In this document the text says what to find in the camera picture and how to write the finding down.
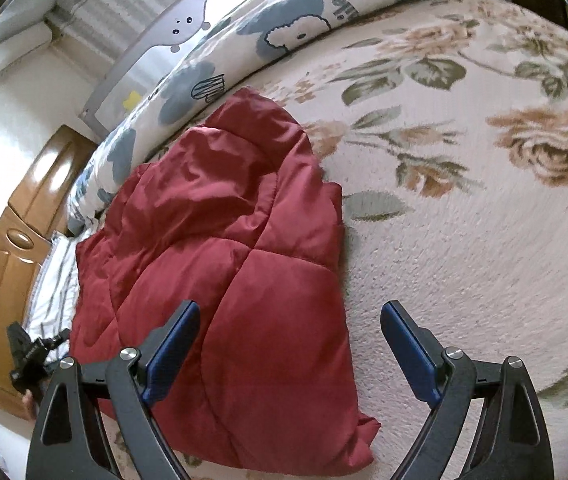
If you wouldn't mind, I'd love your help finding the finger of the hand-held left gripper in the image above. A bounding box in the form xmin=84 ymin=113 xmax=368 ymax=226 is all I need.
xmin=38 ymin=329 xmax=72 ymax=357

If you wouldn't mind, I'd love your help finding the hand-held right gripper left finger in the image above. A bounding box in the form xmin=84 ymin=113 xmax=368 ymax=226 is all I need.
xmin=24 ymin=300 xmax=201 ymax=480

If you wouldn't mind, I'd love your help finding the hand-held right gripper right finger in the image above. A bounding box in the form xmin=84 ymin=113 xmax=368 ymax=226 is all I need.
xmin=380 ymin=301 xmax=555 ymax=480

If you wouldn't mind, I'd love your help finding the red quilted jacket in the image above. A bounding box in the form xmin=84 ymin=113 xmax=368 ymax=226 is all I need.
xmin=68 ymin=86 xmax=382 ymax=471

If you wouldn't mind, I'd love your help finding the striped pillow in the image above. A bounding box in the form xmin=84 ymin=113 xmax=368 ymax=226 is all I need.
xmin=26 ymin=230 xmax=82 ymax=351

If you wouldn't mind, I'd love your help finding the wooden headboard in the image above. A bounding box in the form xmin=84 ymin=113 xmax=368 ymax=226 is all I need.
xmin=0 ymin=124 xmax=99 ymax=418

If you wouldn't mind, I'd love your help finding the floral bed blanket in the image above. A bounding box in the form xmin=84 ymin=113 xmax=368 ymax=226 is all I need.
xmin=34 ymin=0 xmax=568 ymax=480

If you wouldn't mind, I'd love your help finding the white box-shaped fixture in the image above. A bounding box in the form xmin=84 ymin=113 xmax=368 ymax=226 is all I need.
xmin=0 ymin=24 xmax=59 ymax=81

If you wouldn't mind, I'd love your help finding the striped curtain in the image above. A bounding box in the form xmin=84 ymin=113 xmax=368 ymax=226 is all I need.
xmin=48 ymin=0 xmax=215 ymax=61

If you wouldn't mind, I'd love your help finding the blue and white printed quilt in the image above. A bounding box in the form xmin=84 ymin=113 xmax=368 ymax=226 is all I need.
xmin=66 ymin=0 xmax=500 ymax=236

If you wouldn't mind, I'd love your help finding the grey bed rail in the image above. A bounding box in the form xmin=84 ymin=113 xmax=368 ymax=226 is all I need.
xmin=78 ymin=0 xmax=315 ymax=136

